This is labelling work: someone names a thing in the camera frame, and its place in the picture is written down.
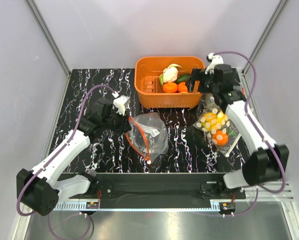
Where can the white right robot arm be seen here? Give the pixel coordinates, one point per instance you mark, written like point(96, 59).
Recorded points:
point(268, 159)

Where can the aluminium corner post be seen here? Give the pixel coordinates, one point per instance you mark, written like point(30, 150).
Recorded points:
point(268, 28)
point(48, 36)

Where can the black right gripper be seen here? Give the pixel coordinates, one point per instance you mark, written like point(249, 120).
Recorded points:
point(199, 75)

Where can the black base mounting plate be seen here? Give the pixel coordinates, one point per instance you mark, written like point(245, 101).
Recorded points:
point(159, 192)

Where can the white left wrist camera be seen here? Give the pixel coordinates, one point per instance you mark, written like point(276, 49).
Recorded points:
point(121, 102)

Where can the white slotted cable duct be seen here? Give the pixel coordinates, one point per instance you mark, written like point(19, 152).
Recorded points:
point(77, 206)

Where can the clear orange-zip bag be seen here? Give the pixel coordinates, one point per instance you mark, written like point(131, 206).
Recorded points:
point(148, 136)

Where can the orange fake orange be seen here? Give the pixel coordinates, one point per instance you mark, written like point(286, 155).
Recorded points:
point(170, 87)
point(182, 87)

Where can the aluminium right corner post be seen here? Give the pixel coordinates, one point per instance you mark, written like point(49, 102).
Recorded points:
point(268, 28)

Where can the dark green fake avocado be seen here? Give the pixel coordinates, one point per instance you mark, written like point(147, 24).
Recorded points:
point(183, 78)

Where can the aluminium left corner post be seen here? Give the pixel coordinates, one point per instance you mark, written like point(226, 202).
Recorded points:
point(48, 36)

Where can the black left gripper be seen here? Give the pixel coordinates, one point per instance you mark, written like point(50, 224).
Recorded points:
point(124, 126)

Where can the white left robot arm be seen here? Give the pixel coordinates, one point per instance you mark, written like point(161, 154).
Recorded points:
point(40, 188)

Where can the orange plastic basket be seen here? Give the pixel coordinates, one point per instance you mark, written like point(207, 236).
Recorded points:
point(149, 89)

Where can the fake cauliflower with leaves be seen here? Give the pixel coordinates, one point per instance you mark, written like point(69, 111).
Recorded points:
point(169, 74)

